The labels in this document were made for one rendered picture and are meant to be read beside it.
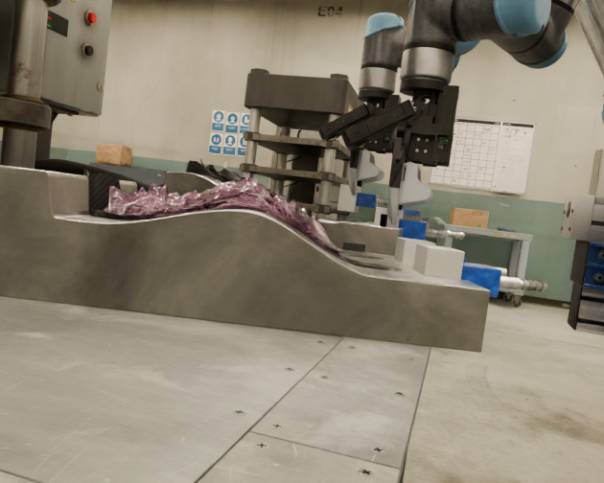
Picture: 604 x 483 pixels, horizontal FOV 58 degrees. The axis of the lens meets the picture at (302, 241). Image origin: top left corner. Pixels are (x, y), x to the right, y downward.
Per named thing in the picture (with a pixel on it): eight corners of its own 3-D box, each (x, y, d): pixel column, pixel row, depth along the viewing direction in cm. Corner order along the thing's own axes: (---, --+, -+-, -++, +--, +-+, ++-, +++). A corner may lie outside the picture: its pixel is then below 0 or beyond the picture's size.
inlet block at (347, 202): (403, 218, 114) (406, 193, 114) (400, 218, 110) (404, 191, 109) (341, 210, 118) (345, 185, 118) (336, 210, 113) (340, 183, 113)
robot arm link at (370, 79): (357, 66, 110) (363, 77, 118) (354, 89, 110) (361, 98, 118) (394, 68, 108) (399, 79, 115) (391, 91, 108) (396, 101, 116)
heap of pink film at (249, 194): (336, 247, 69) (343, 186, 69) (350, 264, 51) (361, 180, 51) (130, 222, 69) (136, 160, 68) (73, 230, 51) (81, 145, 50)
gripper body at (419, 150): (447, 166, 77) (459, 80, 77) (386, 160, 80) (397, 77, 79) (448, 171, 85) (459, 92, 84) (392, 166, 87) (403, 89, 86)
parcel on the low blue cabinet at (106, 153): (132, 167, 797) (134, 148, 795) (119, 165, 765) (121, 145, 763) (106, 164, 807) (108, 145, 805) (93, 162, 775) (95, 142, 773)
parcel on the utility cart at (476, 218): (480, 233, 681) (483, 211, 679) (486, 235, 649) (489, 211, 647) (447, 229, 685) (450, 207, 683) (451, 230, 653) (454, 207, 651)
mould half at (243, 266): (415, 299, 73) (426, 218, 73) (481, 353, 47) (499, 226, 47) (39, 254, 72) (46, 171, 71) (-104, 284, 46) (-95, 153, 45)
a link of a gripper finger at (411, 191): (425, 224, 76) (434, 161, 78) (383, 218, 78) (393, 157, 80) (426, 229, 79) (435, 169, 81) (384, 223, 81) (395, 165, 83)
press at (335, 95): (347, 287, 635) (370, 108, 621) (319, 309, 486) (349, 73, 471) (269, 275, 657) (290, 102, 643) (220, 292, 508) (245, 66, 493)
